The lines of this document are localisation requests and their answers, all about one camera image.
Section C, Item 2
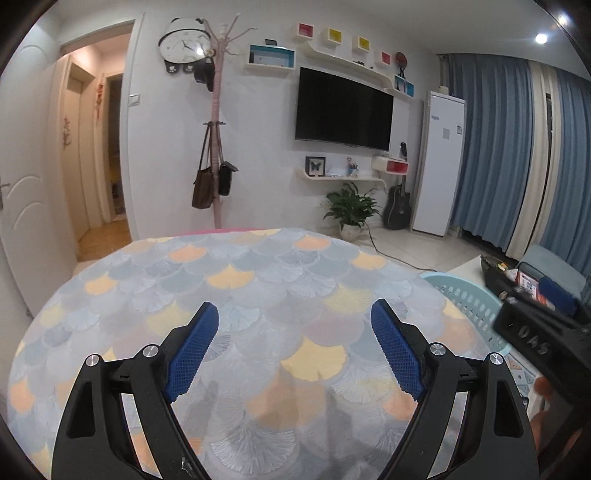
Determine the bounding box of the butterfly picture frame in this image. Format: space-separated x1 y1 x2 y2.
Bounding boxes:
304 156 325 177

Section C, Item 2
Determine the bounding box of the green potted plant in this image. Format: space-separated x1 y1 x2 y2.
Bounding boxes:
324 183 380 228

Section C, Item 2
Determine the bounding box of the orange box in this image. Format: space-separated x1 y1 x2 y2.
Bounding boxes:
516 270 554 309

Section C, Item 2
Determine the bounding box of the scallop pattern tablecloth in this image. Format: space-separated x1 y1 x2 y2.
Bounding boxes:
7 228 489 479

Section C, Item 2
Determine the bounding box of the right hand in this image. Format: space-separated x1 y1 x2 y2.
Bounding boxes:
528 377 554 448

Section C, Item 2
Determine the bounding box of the light blue laundry basket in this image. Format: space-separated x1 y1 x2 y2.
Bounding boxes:
421 272 511 356

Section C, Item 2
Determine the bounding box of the black television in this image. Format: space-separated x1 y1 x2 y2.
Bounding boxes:
295 67 394 151

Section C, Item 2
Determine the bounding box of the white door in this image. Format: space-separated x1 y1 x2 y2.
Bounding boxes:
1 26 76 315

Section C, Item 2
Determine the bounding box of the dark bowl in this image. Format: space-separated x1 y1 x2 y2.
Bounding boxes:
480 255 516 297

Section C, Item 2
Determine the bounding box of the white wall shelf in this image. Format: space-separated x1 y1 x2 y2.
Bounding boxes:
294 168 387 190

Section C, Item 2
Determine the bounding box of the panda wall clock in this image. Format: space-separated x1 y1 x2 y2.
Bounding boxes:
158 17 213 75

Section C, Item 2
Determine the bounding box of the white refrigerator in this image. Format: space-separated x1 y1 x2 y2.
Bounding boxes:
411 91 466 237

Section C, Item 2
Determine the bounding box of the black small bag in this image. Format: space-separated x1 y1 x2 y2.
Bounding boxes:
216 132 238 197

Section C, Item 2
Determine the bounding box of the brown handbag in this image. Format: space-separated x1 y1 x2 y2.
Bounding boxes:
191 122 214 210

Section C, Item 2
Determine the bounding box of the black guitar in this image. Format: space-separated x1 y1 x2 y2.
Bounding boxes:
382 176 412 231

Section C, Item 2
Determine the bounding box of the blue curtain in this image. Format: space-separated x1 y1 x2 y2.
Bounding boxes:
445 54 590 275

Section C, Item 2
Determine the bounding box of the pink coat rack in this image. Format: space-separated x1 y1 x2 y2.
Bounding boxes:
204 13 256 230

